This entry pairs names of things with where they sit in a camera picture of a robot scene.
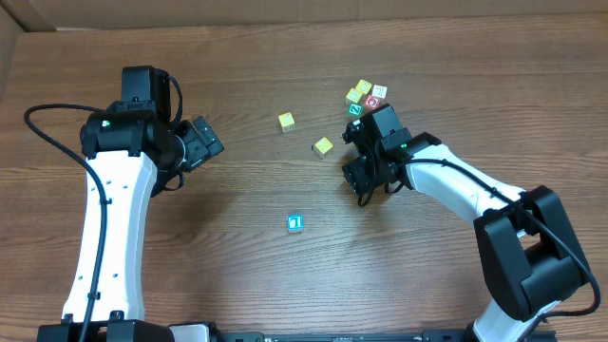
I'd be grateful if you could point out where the blue letter block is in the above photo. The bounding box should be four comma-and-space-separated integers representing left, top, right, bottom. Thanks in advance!
287, 214, 304, 234

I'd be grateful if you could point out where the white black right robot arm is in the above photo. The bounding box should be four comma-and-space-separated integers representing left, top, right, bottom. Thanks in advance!
342, 104, 601, 341

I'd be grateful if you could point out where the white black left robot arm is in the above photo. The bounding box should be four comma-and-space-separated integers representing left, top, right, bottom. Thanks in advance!
37, 66, 224, 341

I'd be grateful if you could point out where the green Z letter block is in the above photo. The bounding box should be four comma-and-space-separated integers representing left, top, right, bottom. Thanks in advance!
347, 103, 364, 121

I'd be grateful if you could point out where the red letter block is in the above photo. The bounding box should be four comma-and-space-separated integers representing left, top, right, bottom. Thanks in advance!
364, 95, 381, 110

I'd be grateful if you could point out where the yellow block left cluster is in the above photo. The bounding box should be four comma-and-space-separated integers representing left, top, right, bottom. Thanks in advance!
345, 88, 363, 105

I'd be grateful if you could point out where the yellow block cluster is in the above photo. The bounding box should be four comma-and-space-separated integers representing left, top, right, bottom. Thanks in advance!
345, 88, 363, 105
355, 79, 373, 95

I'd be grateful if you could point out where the white letter block cluster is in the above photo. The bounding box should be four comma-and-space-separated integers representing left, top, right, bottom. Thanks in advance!
370, 85, 388, 102

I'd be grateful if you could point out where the yellow block top cluster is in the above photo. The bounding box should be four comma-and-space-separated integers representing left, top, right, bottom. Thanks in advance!
355, 79, 373, 95

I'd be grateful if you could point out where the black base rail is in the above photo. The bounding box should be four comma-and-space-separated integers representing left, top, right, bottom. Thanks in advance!
208, 330, 558, 342

